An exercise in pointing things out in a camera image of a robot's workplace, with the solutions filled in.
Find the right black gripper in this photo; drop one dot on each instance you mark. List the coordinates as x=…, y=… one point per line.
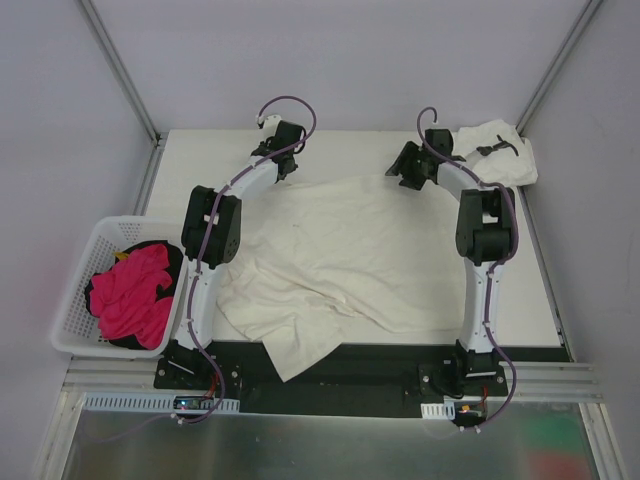
x=409, y=167

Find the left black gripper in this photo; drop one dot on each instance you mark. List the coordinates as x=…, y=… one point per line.
x=285, y=163

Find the cream white t shirt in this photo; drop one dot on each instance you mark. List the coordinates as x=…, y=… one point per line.
x=357, y=260

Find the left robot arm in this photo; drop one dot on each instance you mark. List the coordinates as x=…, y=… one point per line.
x=211, y=233

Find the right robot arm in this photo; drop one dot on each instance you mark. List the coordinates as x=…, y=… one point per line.
x=486, y=238

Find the white black printed t shirt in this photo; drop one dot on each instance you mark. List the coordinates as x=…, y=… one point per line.
x=495, y=152

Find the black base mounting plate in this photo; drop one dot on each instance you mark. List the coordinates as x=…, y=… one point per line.
x=355, y=380

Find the pink red t shirt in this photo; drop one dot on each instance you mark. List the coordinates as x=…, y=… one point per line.
x=130, y=295

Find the white plastic laundry basket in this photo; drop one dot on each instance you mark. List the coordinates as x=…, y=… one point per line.
x=124, y=296

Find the left aluminium frame post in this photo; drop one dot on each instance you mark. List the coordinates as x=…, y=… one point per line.
x=118, y=69

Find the aluminium frame post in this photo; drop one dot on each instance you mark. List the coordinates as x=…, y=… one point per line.
x=568, y=45
x=118, y=69

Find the right white cable duct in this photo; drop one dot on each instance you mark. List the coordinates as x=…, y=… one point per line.
x=438, y=411

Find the white cable duct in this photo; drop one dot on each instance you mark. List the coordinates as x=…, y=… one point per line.
x=148, y=403
x=438, y=411

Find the right aluminium frame post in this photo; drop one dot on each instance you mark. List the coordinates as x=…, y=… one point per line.
x=568, y=45

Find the left white cable duct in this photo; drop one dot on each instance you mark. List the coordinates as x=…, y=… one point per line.
x=148, y=403

